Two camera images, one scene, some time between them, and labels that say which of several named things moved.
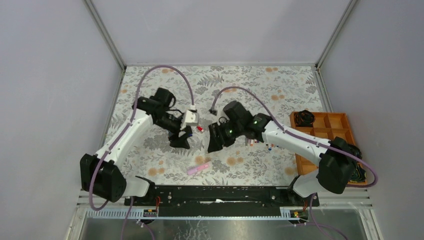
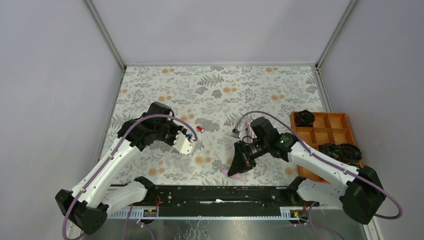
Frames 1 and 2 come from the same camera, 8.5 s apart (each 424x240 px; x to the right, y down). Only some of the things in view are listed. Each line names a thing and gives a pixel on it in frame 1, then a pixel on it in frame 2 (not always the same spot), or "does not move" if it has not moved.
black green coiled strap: (304, 118) does not move
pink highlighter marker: (192, 170) → (238, 176)
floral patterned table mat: (273, 91) does not move
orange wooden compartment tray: (326, 126) does not move
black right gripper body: (227, 133) → (248, 153)
